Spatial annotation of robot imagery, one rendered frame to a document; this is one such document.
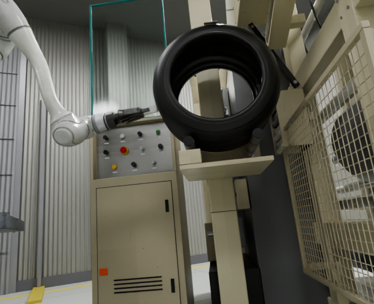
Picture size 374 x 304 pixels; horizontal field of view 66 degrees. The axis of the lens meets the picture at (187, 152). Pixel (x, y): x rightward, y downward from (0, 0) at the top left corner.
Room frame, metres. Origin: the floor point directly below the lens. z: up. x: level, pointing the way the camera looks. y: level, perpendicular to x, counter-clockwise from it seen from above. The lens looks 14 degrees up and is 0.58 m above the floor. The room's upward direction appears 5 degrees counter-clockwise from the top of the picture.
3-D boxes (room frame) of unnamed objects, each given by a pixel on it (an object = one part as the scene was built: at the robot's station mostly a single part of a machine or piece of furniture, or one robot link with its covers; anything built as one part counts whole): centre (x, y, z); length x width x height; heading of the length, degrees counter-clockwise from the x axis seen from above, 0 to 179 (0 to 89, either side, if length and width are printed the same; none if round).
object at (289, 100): (1.49, -0.56, 1.05); 0.20 x 0.15 x 0.30; 176
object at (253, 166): (1.29, -0.16, 0.80); 0.37 x 0.36 x 0.02; 86
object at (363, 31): (1.04, -0.47, 0.65); 0.90 x 0.02 x 0.70; 176
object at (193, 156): (1.30, -0.02, 0.84); 0.36 x 0.09 x 0.06; 176
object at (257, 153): (1.47, -0.18, 0.90); 0.40 x 0.03 x 0.10; 86
